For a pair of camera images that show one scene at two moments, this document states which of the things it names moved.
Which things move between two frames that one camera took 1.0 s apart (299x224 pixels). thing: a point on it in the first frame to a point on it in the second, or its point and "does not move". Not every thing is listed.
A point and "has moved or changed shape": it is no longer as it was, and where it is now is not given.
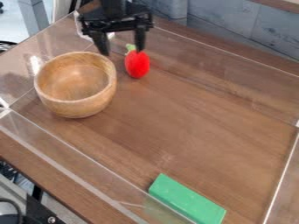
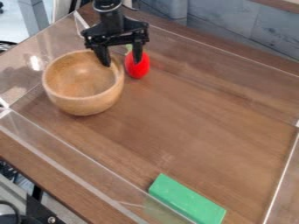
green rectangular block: x=194 y=206 does not move
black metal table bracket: x=38 y=213 does not move
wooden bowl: x=75 y=83 has moved or changed shape
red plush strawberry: x=137 y=61 does not move
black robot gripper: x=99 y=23 to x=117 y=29
